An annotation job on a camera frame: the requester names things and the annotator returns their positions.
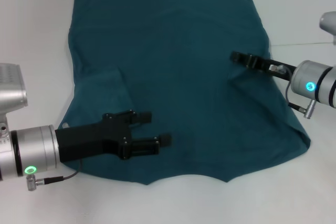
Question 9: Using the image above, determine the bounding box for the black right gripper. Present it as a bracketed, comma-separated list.
[229, 50, 298, 82]

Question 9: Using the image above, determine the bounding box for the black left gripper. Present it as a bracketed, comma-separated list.
[55, 110, 173, 164]

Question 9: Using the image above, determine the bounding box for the blue t-shirt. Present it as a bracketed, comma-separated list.
[60, 0, 312, 186]

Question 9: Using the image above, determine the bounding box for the thin right arm cable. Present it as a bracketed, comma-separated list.
[285, 68, 307, 112]

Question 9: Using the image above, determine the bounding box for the thin arm cable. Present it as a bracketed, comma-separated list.
[36, 159, 83, 184]
[285, 68, 307, 112]

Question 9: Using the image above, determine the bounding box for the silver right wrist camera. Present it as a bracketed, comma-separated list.
[318, 10, 336, 46]

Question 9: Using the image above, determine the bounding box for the thin left arm cable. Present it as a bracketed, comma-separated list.
[36, 159, 83, 184]

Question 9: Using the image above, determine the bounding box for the silver perforated left wrist camera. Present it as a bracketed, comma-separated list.
[0, 62, 28, 116]

